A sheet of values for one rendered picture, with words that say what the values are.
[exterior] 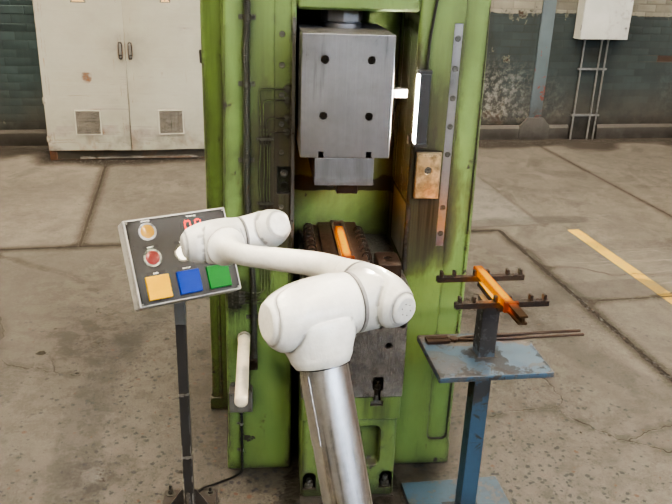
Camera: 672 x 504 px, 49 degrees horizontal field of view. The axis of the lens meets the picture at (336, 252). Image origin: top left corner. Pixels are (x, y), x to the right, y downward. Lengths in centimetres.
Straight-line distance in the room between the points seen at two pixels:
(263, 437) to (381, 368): 64
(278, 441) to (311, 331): 175
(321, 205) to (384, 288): 157
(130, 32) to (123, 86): 52
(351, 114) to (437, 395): 126
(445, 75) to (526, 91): 666
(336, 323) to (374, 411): 144
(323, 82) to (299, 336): 119
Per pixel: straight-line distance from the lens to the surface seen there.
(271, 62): 257
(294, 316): 142
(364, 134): 249
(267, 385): 300
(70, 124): 787
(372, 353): 273
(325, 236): 285
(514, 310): 236
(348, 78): 245
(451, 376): 250
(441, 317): 295
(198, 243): 192
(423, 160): 267
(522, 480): 331
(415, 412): 314
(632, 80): 994
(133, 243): 240
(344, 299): 146
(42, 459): 344
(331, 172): 251
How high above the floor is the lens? 199
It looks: 22 degrees down
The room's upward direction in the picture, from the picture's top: 2 degrees clockwise
